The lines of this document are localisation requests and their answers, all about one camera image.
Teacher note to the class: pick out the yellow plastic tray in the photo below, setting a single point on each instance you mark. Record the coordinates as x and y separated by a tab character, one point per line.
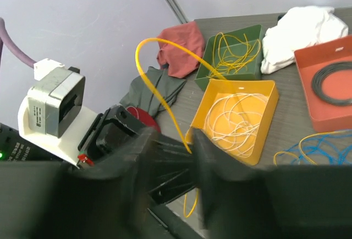
237	115

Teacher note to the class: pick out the pink cloth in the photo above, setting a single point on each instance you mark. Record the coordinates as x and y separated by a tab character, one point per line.
179	63

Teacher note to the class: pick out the white crumpled cloth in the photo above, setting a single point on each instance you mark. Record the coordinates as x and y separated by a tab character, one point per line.
300	27

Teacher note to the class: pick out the green plastic tray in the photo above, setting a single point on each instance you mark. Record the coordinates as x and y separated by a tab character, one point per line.
237	55

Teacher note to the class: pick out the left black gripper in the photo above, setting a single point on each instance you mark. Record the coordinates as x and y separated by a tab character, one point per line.
170	164

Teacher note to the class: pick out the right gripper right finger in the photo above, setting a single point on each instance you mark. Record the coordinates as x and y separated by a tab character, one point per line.
286	201

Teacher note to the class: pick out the orange plastic tray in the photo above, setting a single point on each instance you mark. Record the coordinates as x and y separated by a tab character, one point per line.
325	116

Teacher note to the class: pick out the dark red cloth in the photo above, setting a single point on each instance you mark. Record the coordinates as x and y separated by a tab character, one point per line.
143	117

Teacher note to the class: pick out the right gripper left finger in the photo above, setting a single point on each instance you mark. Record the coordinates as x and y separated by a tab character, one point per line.
126	172

